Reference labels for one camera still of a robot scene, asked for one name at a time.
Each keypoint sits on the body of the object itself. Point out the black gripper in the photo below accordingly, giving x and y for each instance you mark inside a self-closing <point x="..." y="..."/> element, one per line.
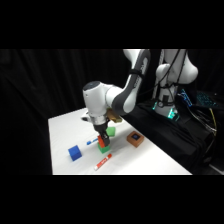
<point x="100" y="130"/>

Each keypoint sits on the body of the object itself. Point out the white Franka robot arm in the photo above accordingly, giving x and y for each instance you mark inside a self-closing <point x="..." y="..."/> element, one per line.
<point x="100" y="100"/>

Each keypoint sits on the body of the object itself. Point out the blue cube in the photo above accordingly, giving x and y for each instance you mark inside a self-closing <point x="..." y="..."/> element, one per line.
<point x="74" y="153"/>

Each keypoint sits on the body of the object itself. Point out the dull green block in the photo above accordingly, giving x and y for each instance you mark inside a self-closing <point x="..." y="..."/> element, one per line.
<point x="111" y="132"/>

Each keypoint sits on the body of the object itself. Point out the blue marker pen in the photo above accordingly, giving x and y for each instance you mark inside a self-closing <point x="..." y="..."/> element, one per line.
<point x="90" y="141"/>

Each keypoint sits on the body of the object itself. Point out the red marker pen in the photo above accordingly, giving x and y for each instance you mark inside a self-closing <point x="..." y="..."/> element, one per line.
<point x="102" y="162"/>

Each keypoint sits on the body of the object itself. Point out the brown block with blue top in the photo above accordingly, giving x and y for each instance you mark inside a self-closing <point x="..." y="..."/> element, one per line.
<point x="135" y="138"/>

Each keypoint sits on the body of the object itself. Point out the black draped robot stand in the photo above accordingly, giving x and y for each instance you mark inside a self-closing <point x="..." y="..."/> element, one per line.
<point x="173" y="140"/>

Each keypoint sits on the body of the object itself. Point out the green base light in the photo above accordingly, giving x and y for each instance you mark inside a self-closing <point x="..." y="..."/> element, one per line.
<point x="172" y="114"/>

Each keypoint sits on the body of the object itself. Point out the black curtain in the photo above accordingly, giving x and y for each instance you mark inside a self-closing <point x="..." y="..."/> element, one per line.
<point x="30" y="106"/>

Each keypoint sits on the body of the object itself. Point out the blue backlit keyboard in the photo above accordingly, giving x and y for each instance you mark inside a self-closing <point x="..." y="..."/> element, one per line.
<point x="207" y="99"/>

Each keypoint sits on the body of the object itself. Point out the tan wrist camera mount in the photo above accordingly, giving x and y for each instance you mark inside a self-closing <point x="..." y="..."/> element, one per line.
<point x="114" y="117"/>

